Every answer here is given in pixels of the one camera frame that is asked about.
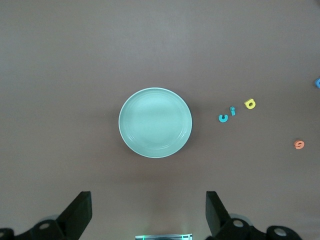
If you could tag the yellow letter d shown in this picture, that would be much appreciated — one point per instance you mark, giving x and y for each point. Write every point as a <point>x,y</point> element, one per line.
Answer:
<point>245,104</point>

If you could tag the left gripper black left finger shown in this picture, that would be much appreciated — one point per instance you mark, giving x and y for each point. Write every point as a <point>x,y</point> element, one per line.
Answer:
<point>77,217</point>

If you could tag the orange letter o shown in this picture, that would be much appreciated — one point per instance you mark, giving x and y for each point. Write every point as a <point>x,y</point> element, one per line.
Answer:
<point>295,145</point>

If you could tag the teal letter c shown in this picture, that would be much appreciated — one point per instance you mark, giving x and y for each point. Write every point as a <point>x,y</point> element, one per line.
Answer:
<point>221,119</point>

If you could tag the light green plate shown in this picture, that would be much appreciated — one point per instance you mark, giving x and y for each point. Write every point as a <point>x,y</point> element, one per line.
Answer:
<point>155,122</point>

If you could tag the brown table cover sheet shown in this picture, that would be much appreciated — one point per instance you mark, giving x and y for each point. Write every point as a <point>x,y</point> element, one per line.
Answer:
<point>75,75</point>

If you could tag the teal letter i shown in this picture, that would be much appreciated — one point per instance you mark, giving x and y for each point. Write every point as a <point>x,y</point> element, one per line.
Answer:
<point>232,111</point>

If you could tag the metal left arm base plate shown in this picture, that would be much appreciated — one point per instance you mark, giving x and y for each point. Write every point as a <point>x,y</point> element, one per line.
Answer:
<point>163,237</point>

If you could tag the blue letter p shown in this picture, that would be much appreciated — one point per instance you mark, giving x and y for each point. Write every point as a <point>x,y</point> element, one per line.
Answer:
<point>317,83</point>

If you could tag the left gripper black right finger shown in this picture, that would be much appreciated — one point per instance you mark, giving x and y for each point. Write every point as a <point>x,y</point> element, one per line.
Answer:
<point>217,217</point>

